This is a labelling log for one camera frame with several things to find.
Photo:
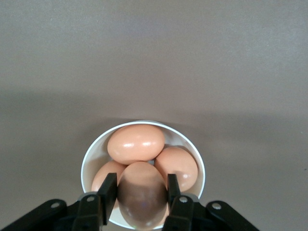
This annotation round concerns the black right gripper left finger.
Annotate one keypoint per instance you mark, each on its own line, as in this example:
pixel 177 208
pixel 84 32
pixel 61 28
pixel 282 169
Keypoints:
pixel 89 211

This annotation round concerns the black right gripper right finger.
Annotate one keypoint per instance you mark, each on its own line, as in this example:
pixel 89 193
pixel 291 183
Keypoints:
pixel 185 214

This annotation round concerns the brown egg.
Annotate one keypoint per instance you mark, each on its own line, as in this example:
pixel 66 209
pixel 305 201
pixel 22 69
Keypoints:
pixel 178 166
pixel 142 195
pixel 107 173
pixel 136 143

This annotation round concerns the white round bowl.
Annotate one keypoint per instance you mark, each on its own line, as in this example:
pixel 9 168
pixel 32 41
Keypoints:
pixel 96 149

